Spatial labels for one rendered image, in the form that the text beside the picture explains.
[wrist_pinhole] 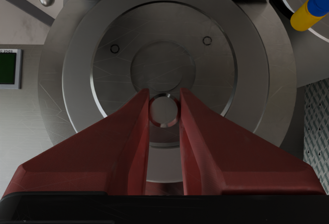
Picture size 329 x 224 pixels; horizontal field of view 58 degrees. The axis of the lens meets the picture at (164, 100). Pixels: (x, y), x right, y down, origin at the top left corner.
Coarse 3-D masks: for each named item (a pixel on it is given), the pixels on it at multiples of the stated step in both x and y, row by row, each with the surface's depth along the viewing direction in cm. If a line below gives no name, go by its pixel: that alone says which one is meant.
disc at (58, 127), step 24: (72, 0) 17; (96, 0) 17; (240, 0) 17; (264, 0) 17; (72, 24) 17; (264, 24) 17; (48, 48) 17; (288, 48) 17; (48, 72) 17; (288, 72) 17; (48, 96) 17; (288, 96) 16; (48, 120) 17; (264, 120) 16; (288, 120) 16; (168, 192) 16
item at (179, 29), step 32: (160, 0) 15; (128, 32) 15; (160, 32) 15; (192, 32) 15; (224, 32) 15; (96, 64) 15; (128, 64) 15; (160, 64) 15; (192, 64) 15; (224, 64) 15; (96, 96) 15; (128, 96) 15; (224, 96) 15; (160, 128) 15
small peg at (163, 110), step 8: (160, 96) 12; (168, 96) 12; (152, 104) 12; (160, 104) 12; (168, 104) 12; (176, 104) 12; (152, 112) 12; (160, 112) 12; (168, 112) 12; (176, 112) 12; (152, 120) 12; (160, 120) 12; (168, 120) 12; (176, 120) 12
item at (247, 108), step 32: (128, 0) 17; (192, 0) 17; (224, 0) 16; (96, 32) 17; (256, 32) 16; (64, 64) 17; (256, 64) 16; (64, 96) 16; (256, 96) 16; (256, 128) 16; (160, 160) 16
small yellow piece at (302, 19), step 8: (272, 0) 14; (280, 0) 13; (312, 0) 11; (320, 0) 11; (328, 0) 11; (280, 8) 13; (304, 8) 11; (312, 8) 11; (320, 8) 11; (328, 8) 11; (288, 16) 13; (296, 16) 12; (304, 16) 12; (312, 16) 11; (320, 16) 11; (296, 24) 12; (304, 24) 12; (312, 24) 12
